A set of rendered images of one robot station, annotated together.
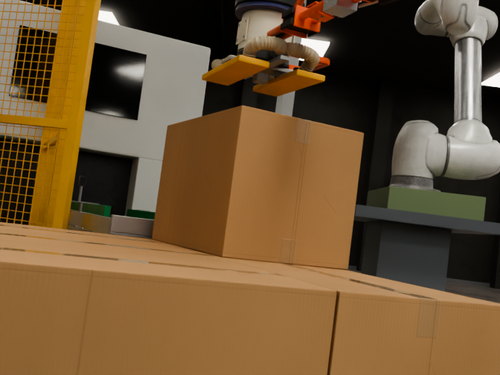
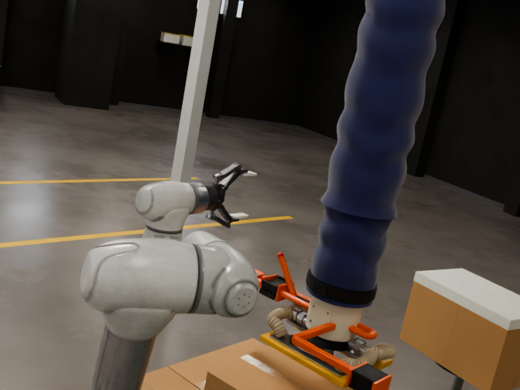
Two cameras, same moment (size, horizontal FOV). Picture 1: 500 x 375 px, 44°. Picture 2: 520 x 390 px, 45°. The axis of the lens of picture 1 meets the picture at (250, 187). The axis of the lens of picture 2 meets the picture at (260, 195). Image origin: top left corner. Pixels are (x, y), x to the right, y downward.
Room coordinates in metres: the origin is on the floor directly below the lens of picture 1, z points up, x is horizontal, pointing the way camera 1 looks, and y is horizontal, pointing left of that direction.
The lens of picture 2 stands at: (3.51, -1.14, 2.01)
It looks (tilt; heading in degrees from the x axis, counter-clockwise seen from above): 13 degrees down; 153
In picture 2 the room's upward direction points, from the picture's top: 11 degrees clockwise
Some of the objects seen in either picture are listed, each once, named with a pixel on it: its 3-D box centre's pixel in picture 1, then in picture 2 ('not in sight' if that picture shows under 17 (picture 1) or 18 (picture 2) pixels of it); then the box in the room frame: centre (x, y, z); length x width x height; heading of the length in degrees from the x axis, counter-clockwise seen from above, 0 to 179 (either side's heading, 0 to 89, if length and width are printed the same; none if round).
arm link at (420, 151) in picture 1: (417, 149); not in sight; (2.29, -0.61, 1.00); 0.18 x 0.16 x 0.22; 85
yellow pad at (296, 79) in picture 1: (286, 79); (309, 352); (1.99, -0.08, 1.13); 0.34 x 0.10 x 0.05; 23
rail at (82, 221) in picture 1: (69, 228); not in sight; (3.23, 0.91, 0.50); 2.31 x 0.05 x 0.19; 23
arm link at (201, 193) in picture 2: not in sight; (193, 198); (1.88, -0.51, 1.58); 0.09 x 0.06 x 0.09; 23
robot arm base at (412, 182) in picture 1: (410, 186); not in sight; (2.31, -0.60, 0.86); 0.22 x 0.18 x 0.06; 176
